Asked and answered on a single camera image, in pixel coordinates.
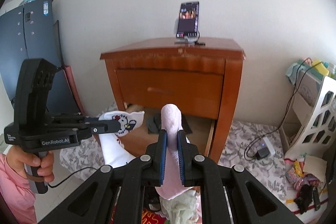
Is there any pink sock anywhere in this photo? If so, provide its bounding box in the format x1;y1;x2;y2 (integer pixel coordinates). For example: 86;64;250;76
155;104;191;200

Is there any white hello kitty sock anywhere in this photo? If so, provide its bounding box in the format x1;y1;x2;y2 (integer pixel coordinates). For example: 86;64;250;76
99;111;145;168

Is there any pink sleeve forearm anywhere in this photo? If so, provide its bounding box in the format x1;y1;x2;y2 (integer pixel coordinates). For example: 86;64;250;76
1;153;37;223

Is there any person's left hand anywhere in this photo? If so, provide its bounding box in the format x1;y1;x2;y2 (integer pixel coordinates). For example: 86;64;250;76
6;145;55;182

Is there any grey folded garment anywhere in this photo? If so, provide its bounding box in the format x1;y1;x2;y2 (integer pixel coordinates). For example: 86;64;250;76
146;113;193;134

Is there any red floral blanket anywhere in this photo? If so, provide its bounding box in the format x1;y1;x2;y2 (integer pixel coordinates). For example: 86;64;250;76
110;204;169;224

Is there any light green knit garment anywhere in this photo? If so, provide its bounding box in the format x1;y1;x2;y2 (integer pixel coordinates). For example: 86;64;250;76
159;190;202;223

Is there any wooden nightstand cabinet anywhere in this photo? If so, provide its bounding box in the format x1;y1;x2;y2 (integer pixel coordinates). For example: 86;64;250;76
100;38;245;161

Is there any black charger plug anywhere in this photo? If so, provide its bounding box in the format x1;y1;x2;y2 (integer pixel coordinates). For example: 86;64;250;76
255;147;270;160

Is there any white power strip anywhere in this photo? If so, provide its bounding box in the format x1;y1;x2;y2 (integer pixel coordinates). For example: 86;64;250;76
261;136;276;157

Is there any dark blue refrigerator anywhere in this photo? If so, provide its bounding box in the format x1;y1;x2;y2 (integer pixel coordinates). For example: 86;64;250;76
1;0;80;114

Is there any phone stand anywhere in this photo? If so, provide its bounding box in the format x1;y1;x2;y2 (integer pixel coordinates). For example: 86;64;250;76
174;18;206;46

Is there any pile of colourful clutter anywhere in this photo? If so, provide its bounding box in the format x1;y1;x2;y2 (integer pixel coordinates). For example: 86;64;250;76
285;155;329;223

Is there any white lattice shelf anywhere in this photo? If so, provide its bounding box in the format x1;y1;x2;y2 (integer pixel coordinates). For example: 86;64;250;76
280;71;335;160

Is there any smartphone on stand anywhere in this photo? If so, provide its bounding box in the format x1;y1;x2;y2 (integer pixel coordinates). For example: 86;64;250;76
176;1;199;39

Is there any teal cloth on shelf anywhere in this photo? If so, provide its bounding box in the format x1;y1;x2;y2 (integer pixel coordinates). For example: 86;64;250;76
285;63;301;85

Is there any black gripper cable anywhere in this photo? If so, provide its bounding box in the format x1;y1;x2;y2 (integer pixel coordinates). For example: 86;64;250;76
47;166;99;189

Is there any black power cable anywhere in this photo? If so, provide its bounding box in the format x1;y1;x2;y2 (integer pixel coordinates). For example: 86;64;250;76
244;57;324;161

